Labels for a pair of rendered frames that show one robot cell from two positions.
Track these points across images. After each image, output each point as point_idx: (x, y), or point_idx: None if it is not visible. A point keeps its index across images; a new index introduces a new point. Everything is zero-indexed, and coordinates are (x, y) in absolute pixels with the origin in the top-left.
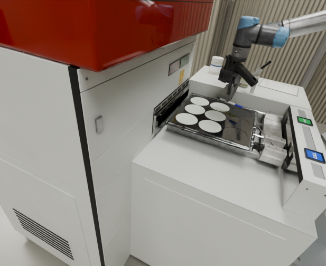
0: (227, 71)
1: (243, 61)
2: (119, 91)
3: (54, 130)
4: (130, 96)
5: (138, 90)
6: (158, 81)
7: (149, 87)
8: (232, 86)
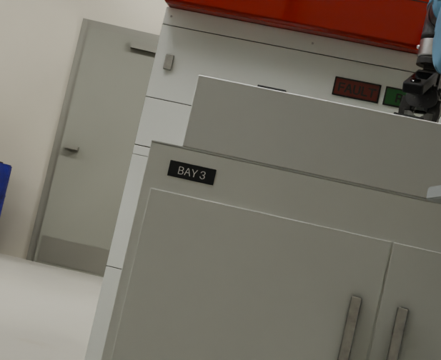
0: None
1: (424, 61)
2: (206, 48)
3: None
4: (224, 66)
5: (241, 68)
6: (295, 85)
7: (269, 81)
8: (403, 108)
